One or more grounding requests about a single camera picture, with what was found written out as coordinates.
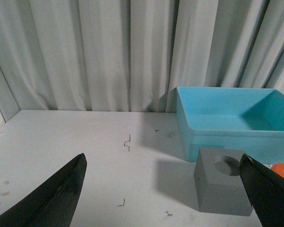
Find gray cube with round hole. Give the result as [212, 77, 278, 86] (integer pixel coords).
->
[194, 148, 253, 217]

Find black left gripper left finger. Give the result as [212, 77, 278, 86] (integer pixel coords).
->
[0, 153, 87, 227]

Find blue plastic box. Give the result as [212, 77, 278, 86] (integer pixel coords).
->
[177, 87, 284, 164]

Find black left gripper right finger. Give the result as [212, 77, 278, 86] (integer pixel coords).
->
[240, 154, 284, 227]

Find white curtain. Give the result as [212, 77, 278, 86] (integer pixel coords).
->
[0, 0, 284, 125]

